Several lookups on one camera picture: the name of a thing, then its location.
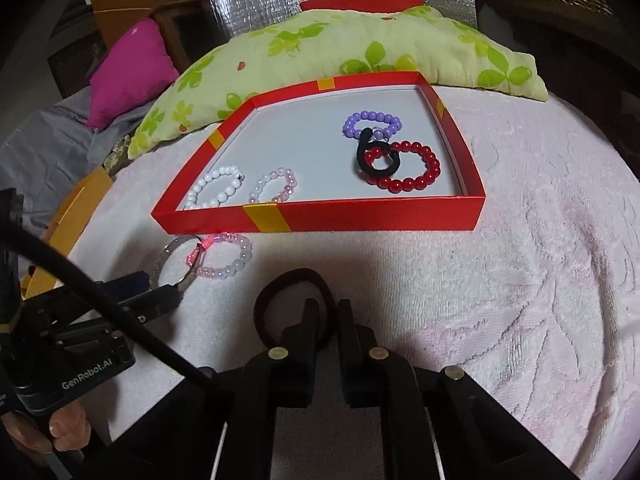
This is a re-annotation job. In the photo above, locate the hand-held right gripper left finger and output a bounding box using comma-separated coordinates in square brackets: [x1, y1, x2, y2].
[115, 299, 326, 480]

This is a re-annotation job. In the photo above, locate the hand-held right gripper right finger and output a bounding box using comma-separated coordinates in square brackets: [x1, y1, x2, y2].
[337, 300, 581, 480]

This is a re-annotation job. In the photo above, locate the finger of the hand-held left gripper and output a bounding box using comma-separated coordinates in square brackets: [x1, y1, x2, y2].
[97, 271, 152, 297]
[112, 283, 182, 322]

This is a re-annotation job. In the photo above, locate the silver metal bangle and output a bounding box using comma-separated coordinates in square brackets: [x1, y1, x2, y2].
[150, 234, 206, 291]

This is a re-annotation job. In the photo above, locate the maroon hair tie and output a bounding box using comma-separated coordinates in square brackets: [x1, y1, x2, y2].
[253, 269, 338, 348]

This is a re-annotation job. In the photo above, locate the clear pink bead bracelet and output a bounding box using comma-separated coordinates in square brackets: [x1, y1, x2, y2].
[187, 232, 253, 281]

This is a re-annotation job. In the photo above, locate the red cardboard box tray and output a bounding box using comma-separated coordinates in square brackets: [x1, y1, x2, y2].
[151, 71, 487, 235]

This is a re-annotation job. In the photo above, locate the white bead bracelet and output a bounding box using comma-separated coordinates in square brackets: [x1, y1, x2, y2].
[184, 167, 246, 211]

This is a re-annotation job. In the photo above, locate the pale pink bead bracelet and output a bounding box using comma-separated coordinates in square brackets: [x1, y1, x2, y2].
[248, 169, 297, 206]

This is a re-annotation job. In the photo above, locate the black hair tie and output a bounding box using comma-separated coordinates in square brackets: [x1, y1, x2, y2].
[355, 129, 405, 178]

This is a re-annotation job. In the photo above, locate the dark red bead bracelet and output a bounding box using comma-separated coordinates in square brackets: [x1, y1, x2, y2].
[364, 141, 442, 194]

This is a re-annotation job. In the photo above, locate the purple bead bracelet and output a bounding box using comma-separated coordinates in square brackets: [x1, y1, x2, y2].
[342, 111, 403, 140]

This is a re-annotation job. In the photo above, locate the person's left hand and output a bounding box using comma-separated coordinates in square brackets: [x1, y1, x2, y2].
[10, 402, 93, 456]

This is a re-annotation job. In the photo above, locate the orange cardboard box tray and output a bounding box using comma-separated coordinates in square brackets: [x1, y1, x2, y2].
[22, 167, 115, 301]

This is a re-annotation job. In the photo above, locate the patterned cloth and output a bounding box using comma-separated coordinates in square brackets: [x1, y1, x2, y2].
[102, 137, 132, 173]

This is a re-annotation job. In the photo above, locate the grey blanket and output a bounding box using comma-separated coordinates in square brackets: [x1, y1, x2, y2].
[0, 87, 157, 228]

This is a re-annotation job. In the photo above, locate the magenta cushion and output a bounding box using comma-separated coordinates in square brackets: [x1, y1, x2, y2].
[86, 17, 181, 130]

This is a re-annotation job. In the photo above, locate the green floral pillow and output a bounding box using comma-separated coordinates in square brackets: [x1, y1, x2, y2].
[127, 6, 548, 158]

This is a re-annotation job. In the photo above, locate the black cable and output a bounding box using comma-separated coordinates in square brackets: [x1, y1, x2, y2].
[0, 217, 221, 388]

